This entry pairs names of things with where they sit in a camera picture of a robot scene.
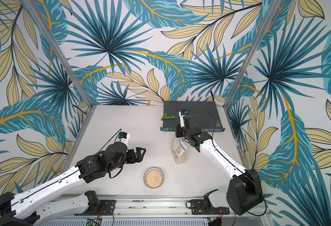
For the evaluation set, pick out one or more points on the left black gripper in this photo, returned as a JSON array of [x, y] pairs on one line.
[[139, 157]]

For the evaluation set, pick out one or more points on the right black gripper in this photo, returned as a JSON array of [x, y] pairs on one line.
[[179, 132]]

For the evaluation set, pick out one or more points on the oatmeal bag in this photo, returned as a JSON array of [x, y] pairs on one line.
[[179, 150]]

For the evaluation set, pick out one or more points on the patterned breakfast bowl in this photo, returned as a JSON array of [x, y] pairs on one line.
[[153, 178]]

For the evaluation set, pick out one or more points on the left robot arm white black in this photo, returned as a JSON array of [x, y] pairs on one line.
[[39, 205]]

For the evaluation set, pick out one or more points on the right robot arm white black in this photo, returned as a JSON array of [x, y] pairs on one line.
[[244, 191]]

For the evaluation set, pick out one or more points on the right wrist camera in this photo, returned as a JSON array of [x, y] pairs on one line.
[[183, 117]]

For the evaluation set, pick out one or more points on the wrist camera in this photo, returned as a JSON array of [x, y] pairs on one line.
[[183, 117], [123, 137]]

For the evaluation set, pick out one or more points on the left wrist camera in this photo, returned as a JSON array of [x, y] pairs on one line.
[[123, 137]]

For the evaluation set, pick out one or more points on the grey network switch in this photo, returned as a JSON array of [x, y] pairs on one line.
[[206, 113]]

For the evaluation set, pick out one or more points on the green T-handle tool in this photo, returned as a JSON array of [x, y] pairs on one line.
[[167, 117]]

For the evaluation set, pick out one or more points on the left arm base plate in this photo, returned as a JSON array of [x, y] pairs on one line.
[[103, 208]]

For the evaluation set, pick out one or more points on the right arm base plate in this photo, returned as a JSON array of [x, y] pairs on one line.
[[203, 207]]

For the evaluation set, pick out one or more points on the right aluminium frame post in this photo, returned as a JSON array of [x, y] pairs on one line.
[[252, 50]]

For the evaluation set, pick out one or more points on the aluminium frame post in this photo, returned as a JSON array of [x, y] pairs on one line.
[[252, 50], [43, 27]]

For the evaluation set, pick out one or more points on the left aluminium frame post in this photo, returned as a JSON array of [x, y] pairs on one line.
[[43, 27]]

